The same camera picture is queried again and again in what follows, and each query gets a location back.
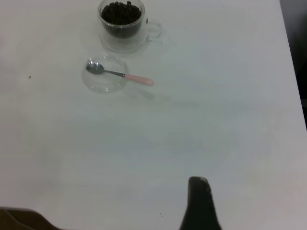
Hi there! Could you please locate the clear double-wall glass cup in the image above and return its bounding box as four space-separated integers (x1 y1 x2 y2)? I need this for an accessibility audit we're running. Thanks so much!
97 0 164 53

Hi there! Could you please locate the clear round glass lid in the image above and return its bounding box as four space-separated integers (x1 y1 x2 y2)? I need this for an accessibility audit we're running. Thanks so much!
82 54 129 94

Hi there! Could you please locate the pile of coffee beans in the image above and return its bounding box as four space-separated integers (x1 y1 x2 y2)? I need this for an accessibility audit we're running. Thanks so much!
100 1 142 38

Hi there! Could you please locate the metal spoon with pink handle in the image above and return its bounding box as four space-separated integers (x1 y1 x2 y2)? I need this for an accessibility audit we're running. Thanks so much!
85 62 154 86

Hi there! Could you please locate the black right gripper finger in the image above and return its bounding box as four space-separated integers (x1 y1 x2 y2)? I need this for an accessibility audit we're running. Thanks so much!
179 176 224 230

